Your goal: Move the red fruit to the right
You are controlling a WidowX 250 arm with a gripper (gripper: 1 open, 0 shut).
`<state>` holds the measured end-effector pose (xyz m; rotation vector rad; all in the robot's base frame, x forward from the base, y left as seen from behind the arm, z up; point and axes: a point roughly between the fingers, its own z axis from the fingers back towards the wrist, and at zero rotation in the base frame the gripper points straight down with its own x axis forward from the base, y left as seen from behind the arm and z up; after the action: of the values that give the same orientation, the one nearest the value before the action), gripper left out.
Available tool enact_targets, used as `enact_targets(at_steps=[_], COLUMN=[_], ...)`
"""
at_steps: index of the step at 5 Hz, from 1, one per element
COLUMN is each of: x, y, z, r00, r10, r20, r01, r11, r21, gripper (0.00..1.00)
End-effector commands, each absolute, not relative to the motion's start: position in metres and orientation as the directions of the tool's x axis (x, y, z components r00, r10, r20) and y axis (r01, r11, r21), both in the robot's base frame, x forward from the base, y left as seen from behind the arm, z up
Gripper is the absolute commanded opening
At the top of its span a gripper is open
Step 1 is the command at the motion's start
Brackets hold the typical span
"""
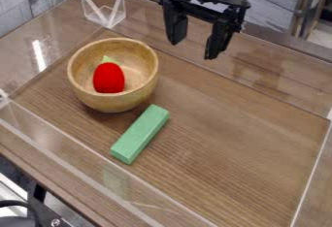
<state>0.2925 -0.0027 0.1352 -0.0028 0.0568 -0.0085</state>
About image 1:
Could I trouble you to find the black cable bottom left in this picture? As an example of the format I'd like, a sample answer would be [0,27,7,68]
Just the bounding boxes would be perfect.
[0,199,33,227]

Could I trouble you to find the metal table leg background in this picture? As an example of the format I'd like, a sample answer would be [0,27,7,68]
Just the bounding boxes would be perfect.
[290,0,325,40]

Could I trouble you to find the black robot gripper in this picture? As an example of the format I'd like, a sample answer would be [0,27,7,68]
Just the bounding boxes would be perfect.
[159,0,250,60]

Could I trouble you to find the red toy strawberry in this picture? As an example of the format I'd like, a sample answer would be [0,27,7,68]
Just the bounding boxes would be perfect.
[92,55,124,93]

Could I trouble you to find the clear acrylic corner bracket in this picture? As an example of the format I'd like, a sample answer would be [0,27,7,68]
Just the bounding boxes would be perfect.
[80,0,125,29]

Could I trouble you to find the green rectangular block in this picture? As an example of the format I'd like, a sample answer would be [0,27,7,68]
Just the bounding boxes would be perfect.
[109,105,169,165]

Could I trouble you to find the wooden bowl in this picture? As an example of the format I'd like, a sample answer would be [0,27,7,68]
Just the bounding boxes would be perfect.
[66,38,159,113]

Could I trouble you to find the black table frame bracket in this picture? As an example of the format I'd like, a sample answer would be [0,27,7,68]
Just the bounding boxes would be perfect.
[26,183,72,227]

